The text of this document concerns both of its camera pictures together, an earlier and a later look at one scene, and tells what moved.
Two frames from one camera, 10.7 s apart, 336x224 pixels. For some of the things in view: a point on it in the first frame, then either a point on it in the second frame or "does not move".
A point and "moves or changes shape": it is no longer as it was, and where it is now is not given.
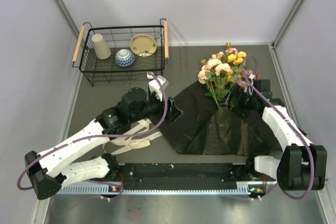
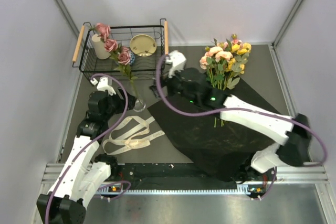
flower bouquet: x=223 y=73 moves or changes shape
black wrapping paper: x=201 y=128 moves or changes shape
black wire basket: x=123 y=53 does not move
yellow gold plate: x=143 y=45 does not move
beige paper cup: x=102 y=50 does not move
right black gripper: x=245 y=112 → x=168 y=82
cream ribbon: x=134 y=142 does not move
